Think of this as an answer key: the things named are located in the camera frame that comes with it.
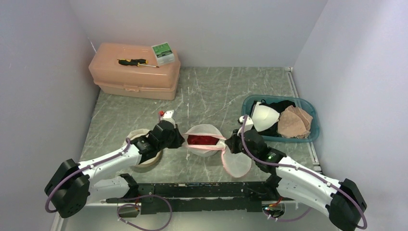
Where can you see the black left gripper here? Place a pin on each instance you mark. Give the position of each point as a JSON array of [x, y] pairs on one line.
[[179, 139]]

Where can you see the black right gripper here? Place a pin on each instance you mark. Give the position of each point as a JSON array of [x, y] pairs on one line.
[[232, 141]]

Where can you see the pink rimmed mesh laundry bag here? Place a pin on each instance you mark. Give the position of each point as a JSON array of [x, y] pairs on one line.
[[236, 165]]

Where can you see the red and navy bra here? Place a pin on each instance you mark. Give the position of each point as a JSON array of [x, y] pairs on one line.
[[202, 140]]

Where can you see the white bra with black trim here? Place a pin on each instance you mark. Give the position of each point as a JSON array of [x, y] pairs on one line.
[[263, 116]]

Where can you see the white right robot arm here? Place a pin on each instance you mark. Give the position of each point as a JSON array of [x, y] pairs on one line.
[[340, 200]]

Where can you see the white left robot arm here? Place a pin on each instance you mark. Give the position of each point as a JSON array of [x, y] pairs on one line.
[[74, 185]]

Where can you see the black bra in basin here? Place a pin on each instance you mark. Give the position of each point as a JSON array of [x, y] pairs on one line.
[[279, 107]]

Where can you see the beige bra in basin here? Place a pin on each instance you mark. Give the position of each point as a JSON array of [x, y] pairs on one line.
[[294, 122]]

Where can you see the pink plastic storage box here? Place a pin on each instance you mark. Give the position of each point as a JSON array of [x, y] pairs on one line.
[[133, 81]]

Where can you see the teal plastic basin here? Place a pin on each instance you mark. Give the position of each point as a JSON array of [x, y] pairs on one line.
[[298, 102]]

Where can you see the black yellow screwdriver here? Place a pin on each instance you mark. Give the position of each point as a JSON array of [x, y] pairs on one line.
[[135, 62]]

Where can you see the small green white box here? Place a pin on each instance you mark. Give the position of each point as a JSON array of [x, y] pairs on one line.
[[163, 53]]

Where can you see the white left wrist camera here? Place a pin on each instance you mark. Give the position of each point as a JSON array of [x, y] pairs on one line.
[[167, 116]]

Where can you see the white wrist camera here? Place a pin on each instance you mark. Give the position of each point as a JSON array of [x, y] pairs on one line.
[[167, 116], [246, 123]]

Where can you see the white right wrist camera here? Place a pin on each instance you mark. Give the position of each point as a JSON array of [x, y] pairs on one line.
[[246, 123]]

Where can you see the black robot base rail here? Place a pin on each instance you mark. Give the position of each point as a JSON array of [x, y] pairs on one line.
[[250, 196]]

